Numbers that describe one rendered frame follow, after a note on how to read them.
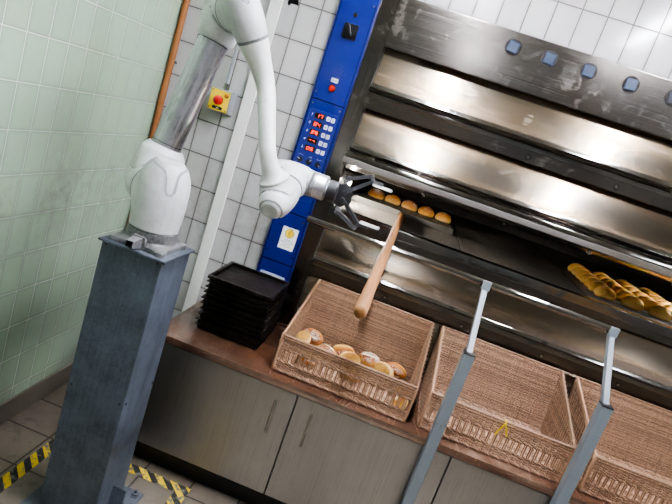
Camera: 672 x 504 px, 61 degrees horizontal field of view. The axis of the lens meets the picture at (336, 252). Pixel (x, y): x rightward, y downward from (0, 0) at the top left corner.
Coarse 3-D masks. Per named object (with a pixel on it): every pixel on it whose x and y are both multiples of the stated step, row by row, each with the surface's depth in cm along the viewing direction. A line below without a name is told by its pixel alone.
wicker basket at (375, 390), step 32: (320, 288) 258; (320, 320) 257; (352, 320) 255; (384, 320) 254; (416, 320) 252; (288, 352) 217; (320, 352) 214; (384, 352) 253; (416, 352) 251; (320, 384) 217; (352, 384) 214; (384, 384) 212; (416, 384) 213
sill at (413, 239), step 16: (384, 224) 254; (400, 240) 252; (416, 240) 250; (448, 256) 249; (464, 256) 248; (496, 272) 247; (512, 272) 246; (544, 288) 245; (560, 288) 244; (592, 304) 242; (608, 304) 246; (624, 320) 241; (640, 320) 240
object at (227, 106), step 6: (216, 90) 247; (222, 90) 246; (210, 96) 247; (222, 96) 247; (234, 96) 249; (210, 102) 248; (222, 102) 247; (228, 102) 247; (234, 102) 252; (210, 108) 249; (216, 108) 248; (222, 108) 247; (228, 108) 248; (228, 114) 250
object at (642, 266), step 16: (352, 160) 235; (384, 176) 233; (400, 176) 232; (416, 192) 251; (432, 192) 231; (464, 208) 244; (480, 208) 229; (512, 224) 239; (528, 224) 227; (560, 240) 233; (576, 240) 225; (608, 256) 228; (624, 256) 223; (656, 272) 222
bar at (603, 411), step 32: (320, 224) 218; (416, 256) 214; (576, 320) 209; (608, 352) 203; (608, 384) 196; (448, 416) 199; (608, 416) 190; (576, 448) 197; (416, 480) 205; (576, 480) 195
